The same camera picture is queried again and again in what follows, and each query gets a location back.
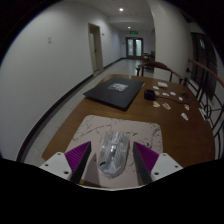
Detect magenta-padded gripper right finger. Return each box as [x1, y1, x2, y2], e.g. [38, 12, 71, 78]
[132, 141, 184, 186]

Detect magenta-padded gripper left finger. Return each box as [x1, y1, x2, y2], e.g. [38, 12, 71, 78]
[39, 140, 93, 185]

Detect translucent grey computer mouse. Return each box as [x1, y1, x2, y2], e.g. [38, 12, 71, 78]
[97, 130, 131, 179]

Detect marble-print mouse pad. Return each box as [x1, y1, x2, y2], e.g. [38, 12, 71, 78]
[64, 114, 164, 190]

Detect small black box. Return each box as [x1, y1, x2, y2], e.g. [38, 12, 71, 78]
[143, 89, 157, 101]

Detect black closed laptop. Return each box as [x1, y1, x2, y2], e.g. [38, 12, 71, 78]
[82, 76, 146, 111]

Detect wooden curved-back chair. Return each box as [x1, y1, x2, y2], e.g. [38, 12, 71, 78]
[135, 60, 185, 85]

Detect wood-topped black metal railing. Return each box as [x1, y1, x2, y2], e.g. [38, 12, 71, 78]
[185, 58, 224, 135]

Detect dark multi-pane window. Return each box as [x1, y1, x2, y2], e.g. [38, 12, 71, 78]
[190, 32, 218, 102]

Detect pale side door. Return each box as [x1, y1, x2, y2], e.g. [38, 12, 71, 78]
[87, 22, 105, 74]

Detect glass double door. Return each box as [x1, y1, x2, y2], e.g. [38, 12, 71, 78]
[125, 36, 145, 59]

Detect ceiling lights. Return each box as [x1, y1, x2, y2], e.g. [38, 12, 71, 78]
[118, 6, 133, 31]

